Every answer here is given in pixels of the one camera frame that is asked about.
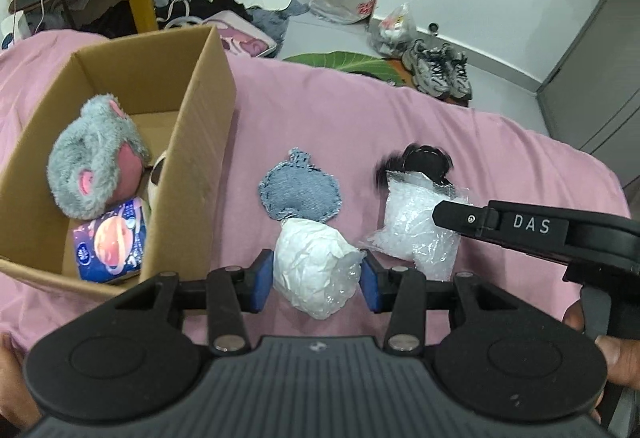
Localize person's right hand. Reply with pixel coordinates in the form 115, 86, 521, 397
562, 298, 640, 425

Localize black fuzzy patch toy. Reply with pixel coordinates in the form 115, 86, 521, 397
374, 143, 454, 189

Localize person's left hand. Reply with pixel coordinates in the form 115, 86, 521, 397
0, 333, 41, 430

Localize grey wardrobe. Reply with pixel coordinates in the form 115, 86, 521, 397
537, 0, 640, 184

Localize pink bear laptop bag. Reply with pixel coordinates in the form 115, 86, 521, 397
203, 10, 277, 58

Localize grey sneaker right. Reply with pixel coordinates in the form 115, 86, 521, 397
440, 44, 473, 100

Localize clear small trash bag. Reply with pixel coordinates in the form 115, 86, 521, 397
370, 4, 418, 59

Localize black clothes on floor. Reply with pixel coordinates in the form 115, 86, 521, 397
155, 0, 252, 30

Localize grey plush mouse toy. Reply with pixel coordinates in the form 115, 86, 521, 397
47, 94, 151, 220

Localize hamburger plush toy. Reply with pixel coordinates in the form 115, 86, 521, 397
146, 151, 166, 208

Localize blue tissue pack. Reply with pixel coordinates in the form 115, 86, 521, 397
72, 198, 149, 284

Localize grey sneaker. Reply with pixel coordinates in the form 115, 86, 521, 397
440, 44, 473, 100
400, 38, 450, 99

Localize green leaf cartoon rug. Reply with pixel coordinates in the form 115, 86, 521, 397
285, 51, 406, 87

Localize cardboard box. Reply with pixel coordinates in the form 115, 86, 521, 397
1, 26, 235, 299

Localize clear bag of white stuffing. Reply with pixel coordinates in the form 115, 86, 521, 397
363, 172, 470, 282

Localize grey sneaker left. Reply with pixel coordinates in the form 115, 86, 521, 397
400, 38, 450, 99

